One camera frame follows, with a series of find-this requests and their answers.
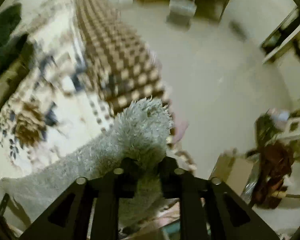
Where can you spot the floral bed cover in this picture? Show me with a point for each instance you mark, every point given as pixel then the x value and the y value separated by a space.
pixel 86 67

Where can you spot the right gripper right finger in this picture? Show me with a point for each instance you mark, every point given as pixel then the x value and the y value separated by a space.
pixel 210 209

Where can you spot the grey slipper pair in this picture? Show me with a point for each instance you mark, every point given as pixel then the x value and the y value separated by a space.
pixel 237 30

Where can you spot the grey fleece pants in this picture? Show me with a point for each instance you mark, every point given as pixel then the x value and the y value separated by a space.
pixel 139 132

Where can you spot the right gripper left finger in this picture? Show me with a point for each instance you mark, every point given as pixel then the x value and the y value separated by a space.
pixel 88 209

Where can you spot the dark folded jeans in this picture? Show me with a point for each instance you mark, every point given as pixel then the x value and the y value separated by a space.
pixel 10 46

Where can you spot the white wardrobe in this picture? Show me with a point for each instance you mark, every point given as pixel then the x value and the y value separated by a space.
pixel 274 26

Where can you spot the wooden chair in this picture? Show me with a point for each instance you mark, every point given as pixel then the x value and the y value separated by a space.
pixel 207 2

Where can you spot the white trash bin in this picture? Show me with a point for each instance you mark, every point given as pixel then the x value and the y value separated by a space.
pixel 181 12

